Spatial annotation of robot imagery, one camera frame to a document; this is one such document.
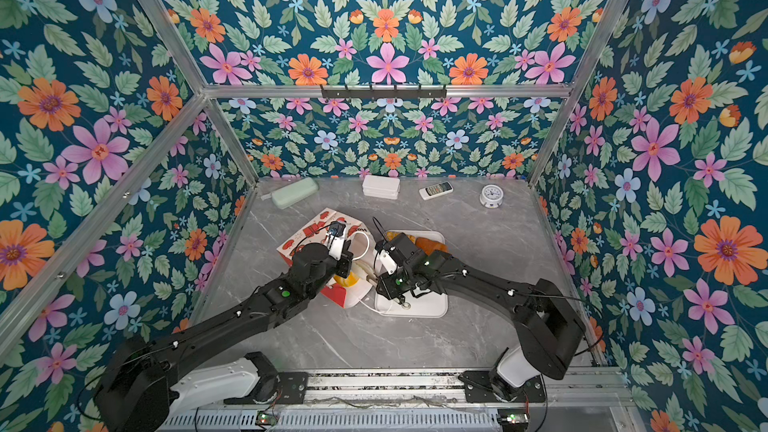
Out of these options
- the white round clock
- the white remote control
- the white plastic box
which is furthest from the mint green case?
the white round clock

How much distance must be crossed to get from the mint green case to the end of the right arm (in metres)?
0.52

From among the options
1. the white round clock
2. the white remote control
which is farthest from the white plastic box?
the white round clock

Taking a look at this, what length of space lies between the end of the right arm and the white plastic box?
41cm

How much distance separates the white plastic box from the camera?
1141mm

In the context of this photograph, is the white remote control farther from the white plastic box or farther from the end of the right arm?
the end of the right arm

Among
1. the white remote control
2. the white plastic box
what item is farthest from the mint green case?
the white remote control

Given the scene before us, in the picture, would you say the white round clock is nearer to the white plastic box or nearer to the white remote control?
the white remote control

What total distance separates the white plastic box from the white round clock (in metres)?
0.33

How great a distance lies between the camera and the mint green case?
1.13m

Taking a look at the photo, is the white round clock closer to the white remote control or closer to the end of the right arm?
the white remote control

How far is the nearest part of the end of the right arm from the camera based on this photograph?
1.94 ft

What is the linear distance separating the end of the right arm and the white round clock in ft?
1.73

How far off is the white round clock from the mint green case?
66cm

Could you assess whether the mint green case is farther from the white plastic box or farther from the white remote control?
the white remote control
